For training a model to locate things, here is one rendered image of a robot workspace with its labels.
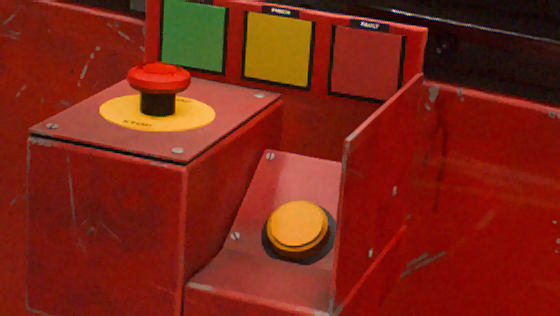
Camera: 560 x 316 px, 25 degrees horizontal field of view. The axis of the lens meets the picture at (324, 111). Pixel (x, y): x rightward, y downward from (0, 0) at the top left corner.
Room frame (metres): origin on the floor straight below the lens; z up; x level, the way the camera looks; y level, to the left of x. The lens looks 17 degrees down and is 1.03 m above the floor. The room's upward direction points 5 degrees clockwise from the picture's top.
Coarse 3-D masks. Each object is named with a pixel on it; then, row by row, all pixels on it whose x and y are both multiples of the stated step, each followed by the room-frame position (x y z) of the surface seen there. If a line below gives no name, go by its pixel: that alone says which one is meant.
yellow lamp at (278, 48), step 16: (256, 16) 0.83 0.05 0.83; (272, 16) 0.82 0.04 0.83; (256, 32) 0.83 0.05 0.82; (272, 32) 0.82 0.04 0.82; (288, 32) 0.82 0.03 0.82; (304, 32) 0.82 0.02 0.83; (256, 48) 0.83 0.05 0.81; (272, 48) 0.82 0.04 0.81; (288, 48) 0.82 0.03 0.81; (304, 48) 0.82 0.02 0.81; (256, 64) 0.83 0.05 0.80; (272, 64) 0.82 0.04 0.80; (288, 64) 0.82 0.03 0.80; (304, 64) 0.82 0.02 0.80; (272, 80) 0.82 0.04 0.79; (288, 80) 0.82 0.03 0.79; (304, 80) 0.82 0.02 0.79
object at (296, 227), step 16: (288, 208) 0.74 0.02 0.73; (304, 208) 0.74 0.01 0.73; (320, 208) 0.74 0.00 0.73; (272, 224) 0.73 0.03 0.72; (288, 224) 0.73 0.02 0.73; (304, 224) 0.73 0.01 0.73; (320, 224) 0.72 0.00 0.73; (272, 240) 0.72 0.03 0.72; (288, 240) 0.72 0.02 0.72; (304, 240) 0.72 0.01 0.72; (320, 240) 0.72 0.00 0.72; (288, 256) 0.72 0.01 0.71; (304, 256) 0.72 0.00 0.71
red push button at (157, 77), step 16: (144, 64) 0.76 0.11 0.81; (160, 64) 0.77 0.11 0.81; (128, 80) 0.75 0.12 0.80; (144, 80) 0.74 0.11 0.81; (160, 80) 0.74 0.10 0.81; (176, 80) 0.74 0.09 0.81; (144, 96) 0.75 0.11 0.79; (160, 96) 0.75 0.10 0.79; (144, 112) 0.75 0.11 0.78; (160, 112) 0.75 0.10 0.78
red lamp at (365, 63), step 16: (336, 32) 0.81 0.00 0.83; (352, 32) 0.81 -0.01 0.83; (368, 32) 0.80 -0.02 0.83; (336, 48) 0.81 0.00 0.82; (352, 48) 0.81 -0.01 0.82; (368, 48) 0.80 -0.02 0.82; (384, 48) 0.80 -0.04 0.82; (400, 48) 0.80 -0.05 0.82; (336, 64) 0.81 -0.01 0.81; (352, 64) 0.81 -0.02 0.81; (368, 64) 0.80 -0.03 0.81; (384, 64) 0.80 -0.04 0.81; (336, 80) 0.81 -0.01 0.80; (352, 80) 0.81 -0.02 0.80; (368, 80) 0.80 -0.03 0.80; (384, 80) 0.80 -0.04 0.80; (368, 96) 0.80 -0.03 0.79; (384, 96) 0.80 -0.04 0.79
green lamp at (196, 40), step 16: (176, 0) 0.85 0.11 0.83; (176, 16) 0.84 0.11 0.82; (192, 16) 0.84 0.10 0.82; (208, 16) 0.84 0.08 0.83; (224, 16) 0.83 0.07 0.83; (176, 32) 0.84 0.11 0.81; (192, 32) 0.84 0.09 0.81; (208, 32) 0.84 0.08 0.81; (176, 48) 0.84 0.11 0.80; (192, 48) 0.84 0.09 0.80; (208, 48) 0.84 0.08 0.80; (192, 64) 0.84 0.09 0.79; (208, 64) 0.84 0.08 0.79
